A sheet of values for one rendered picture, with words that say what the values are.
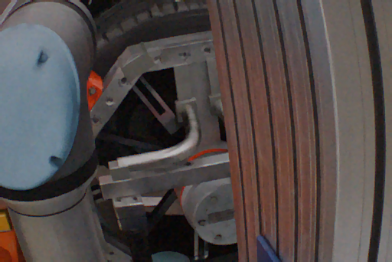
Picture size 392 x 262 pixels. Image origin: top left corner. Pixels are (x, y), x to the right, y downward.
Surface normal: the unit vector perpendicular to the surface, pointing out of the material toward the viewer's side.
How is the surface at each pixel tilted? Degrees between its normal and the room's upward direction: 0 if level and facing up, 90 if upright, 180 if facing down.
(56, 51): 48
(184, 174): 90
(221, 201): 90
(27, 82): 82
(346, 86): 90
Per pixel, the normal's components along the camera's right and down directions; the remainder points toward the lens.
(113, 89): 0.19, 0.38
